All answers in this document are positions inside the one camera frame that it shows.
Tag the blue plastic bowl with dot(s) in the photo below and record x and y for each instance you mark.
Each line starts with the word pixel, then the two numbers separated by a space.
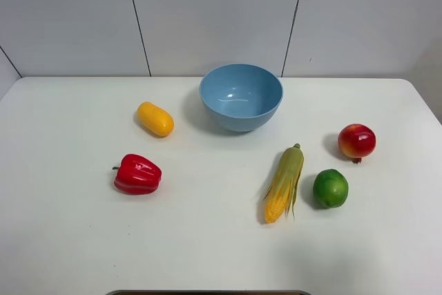
pixel 240 97

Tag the yellow mango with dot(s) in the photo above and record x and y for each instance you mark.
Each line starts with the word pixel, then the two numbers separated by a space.
pixel 155 119

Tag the red bell pepper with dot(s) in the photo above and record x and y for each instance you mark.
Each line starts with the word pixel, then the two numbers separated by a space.
pixel 137 176

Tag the corn cob with husk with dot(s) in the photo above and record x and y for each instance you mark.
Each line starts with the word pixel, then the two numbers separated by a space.
pixel 281 195

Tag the green lime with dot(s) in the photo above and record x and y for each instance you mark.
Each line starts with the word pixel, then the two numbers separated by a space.
pixel 330 189

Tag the red pomegranate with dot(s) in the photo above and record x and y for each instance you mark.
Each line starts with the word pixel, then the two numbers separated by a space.
pixel 356 141

